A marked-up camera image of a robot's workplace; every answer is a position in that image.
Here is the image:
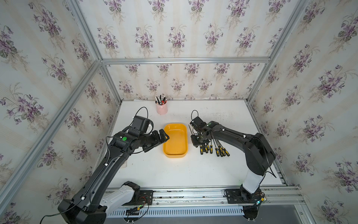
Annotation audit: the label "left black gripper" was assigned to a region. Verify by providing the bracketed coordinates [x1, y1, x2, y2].
[137, 128, 170, 153]

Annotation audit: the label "yellow plastic storage tray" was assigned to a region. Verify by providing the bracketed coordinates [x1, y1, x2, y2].
[163, 123, 188, 158]

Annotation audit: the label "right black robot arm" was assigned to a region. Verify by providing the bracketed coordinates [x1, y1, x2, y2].
[190, 117, 277, 196]

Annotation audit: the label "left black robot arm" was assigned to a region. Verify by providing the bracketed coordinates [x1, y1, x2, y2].
[58, 126, 170, 224]

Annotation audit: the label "pink pen cup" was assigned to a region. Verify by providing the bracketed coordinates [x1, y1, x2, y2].
[156, 101, 168, 115]

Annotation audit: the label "pens in cup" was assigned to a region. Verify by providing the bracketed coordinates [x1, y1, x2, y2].
[155, 95, 167, 105]

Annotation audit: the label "dark blue notebook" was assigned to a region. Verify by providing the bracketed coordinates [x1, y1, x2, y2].
[120, 161, 127, 169]

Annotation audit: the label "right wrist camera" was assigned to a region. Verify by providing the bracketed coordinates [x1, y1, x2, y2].
[190, 116, 207, 132]

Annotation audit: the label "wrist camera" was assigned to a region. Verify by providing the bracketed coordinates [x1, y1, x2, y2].
[129, 115, 153, 135]
[190, 116, 207, 132]

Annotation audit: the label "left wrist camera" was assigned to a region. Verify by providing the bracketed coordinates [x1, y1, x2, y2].
[129, 115, 153, 135]

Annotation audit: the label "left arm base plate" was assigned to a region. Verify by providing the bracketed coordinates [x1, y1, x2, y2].
[123, 190, 154, 206]

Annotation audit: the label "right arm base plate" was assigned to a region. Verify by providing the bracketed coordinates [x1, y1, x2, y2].
[223, 187, 265, 205]

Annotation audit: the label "aluminium mounting rail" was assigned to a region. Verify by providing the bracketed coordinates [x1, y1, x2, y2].
[140, 185, 306, 208]

